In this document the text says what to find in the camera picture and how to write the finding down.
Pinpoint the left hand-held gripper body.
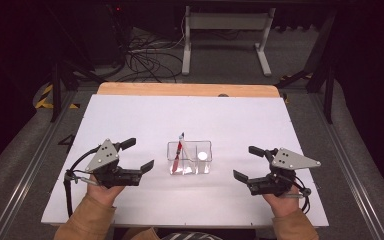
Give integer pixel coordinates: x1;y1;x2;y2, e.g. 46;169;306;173
85;138;144;189

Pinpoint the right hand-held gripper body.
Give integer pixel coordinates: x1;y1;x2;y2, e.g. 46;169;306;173
247;147;322;198

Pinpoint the red pen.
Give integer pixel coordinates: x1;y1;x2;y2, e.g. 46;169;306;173
171;132;186;174

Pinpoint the long white pen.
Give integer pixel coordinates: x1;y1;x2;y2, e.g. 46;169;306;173
179;134;194;165

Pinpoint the clear plastic organizer box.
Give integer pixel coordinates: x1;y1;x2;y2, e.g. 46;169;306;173
166;139;213;176

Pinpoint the person's left hand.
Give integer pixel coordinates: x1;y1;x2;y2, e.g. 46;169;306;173
86;181;126;208

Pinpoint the person's right hand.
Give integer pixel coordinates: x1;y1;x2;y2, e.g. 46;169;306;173
262;184;303;218

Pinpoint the person's striped clothing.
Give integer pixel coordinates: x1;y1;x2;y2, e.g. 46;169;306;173
159;231;225;240

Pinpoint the black metal stand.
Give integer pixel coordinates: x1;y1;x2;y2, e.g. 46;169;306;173
48;59;108;123
274;9;336;125

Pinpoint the yellow black hazard tape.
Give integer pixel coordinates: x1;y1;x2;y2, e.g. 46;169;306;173
34;83;81;110

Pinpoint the grey metal stand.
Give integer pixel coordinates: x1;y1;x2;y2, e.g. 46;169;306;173
181;5;277;78

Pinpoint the right hand-held gripper black cable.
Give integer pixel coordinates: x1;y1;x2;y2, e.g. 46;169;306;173
293;175;313;215

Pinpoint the hand-held gripper black cable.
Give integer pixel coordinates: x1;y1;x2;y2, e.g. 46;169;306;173
63;145;98;218
293;175;313;215

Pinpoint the left hand-held gripper black cable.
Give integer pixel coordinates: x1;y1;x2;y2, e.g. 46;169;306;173
63;145;98;218

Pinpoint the small black bracket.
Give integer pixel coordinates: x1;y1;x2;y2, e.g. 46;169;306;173
57;133;76;154

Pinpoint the grey metal floor rail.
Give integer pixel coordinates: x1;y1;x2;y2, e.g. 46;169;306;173
309;93;384;240
0;90;78;240

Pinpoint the tangle of black floor cables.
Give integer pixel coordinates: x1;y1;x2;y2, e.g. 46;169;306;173
123;29;185;84

